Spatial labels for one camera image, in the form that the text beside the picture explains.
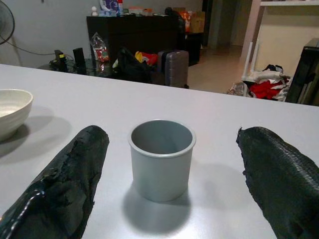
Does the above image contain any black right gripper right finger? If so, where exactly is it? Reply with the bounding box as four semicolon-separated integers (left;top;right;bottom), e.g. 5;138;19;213
236;126;319;239

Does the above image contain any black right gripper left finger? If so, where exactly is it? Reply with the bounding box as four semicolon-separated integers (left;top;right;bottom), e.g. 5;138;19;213
0;125;110;239

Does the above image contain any white ribbed bowl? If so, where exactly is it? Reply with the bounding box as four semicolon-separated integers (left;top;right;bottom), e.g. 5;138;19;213
0;89;34;142

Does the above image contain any red and white clothes pile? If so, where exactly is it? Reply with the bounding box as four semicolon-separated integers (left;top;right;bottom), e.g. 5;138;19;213
249;64;292;102

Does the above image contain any grey mug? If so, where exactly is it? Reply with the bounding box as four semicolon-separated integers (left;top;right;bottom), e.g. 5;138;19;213
128;119;196;202

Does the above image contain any patterned plastic bag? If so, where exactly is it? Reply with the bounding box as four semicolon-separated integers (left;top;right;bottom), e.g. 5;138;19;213
226;81;251;98

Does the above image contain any dark glass low table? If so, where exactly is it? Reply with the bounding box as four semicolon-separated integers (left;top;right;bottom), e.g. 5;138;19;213
37;57;118;78

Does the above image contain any black upright speaker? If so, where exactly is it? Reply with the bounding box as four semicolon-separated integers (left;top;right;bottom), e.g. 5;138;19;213
73;47;87;75

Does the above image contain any small black electronic device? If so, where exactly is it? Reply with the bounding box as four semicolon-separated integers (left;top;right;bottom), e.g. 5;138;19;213
54;49;66;71

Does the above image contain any black fabric bag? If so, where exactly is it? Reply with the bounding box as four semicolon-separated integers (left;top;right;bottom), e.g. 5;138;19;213
113;47;160;84

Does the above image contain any shiny foil snack bag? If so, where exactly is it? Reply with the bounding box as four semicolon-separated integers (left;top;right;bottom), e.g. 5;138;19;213
90;32;110;63

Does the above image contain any red and yellow cloth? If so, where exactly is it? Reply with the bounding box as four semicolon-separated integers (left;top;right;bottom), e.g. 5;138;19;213
134;51;159;66

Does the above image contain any grey hard-shell suitcase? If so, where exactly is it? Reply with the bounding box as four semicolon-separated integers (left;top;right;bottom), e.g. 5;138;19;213
157;49;189;89

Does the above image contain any black standing fan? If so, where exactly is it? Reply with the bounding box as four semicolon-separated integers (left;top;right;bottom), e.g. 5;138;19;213
0;0;16;46

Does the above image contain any dark brown tall cabinet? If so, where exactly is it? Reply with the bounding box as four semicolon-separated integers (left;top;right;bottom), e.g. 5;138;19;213
86;13;186;66

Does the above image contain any brown cardboard box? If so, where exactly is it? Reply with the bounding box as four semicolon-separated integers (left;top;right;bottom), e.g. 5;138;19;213
190;11;206;33

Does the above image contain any orange printed bag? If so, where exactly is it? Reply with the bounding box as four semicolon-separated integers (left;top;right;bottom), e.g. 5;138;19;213
183;11;192;32

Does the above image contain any blue and white box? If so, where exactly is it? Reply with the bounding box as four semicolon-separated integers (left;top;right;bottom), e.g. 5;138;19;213
99;0;118;17

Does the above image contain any white wall shelf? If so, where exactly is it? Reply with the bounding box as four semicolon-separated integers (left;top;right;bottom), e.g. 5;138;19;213
259;0;319;7

